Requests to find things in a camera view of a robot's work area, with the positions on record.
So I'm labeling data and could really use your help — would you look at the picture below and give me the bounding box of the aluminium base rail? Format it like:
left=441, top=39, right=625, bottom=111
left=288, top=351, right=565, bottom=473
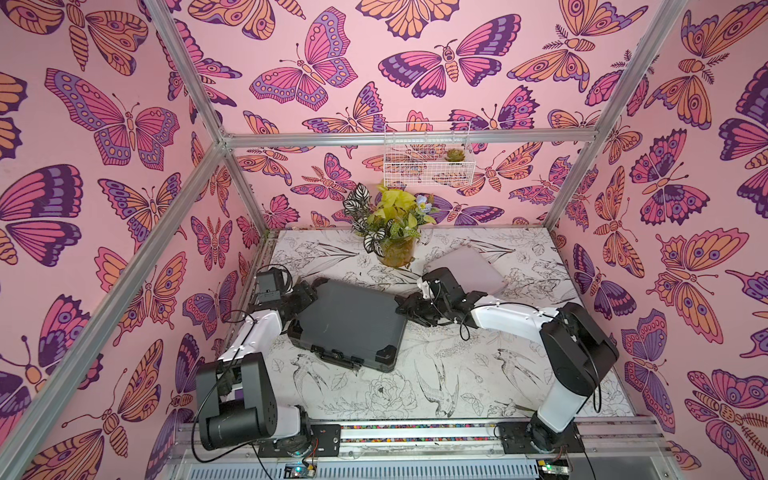
left=159, top=417, right=685, bottom=479

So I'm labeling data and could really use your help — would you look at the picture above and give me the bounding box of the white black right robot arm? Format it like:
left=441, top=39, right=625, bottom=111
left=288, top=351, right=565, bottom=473
left=395, top=267, right=619, bottom=453

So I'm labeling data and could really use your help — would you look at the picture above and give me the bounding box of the small green succulent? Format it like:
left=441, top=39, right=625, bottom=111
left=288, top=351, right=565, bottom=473
left=445, top=148, right=466, bottom=163

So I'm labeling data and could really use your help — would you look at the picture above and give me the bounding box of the white wire wall basket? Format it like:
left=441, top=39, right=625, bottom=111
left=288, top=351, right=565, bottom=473
left=381, top=129, right=476, bottom=189

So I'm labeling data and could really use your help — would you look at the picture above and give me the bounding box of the amber glass plant vase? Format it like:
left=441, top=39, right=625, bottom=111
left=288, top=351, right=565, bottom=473
left=379, top=237, right=416, bottom=268

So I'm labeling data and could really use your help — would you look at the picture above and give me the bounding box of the dark grey poker case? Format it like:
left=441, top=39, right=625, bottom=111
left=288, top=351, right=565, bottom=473
left=287, top=278, right=408, bottom=373

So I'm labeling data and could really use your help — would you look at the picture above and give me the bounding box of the pink square poker case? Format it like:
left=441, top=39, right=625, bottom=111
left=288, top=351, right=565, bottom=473
left=425, top=246, right=507, bottom=295

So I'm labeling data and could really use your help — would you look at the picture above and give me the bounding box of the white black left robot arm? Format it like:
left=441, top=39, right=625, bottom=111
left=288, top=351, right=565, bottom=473
left=192, top=264, right=317, bottom=455

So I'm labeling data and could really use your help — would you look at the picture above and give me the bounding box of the artificial green leafy plant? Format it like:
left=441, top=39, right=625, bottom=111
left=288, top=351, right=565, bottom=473
left=342, top=183, right=437, bottom=259

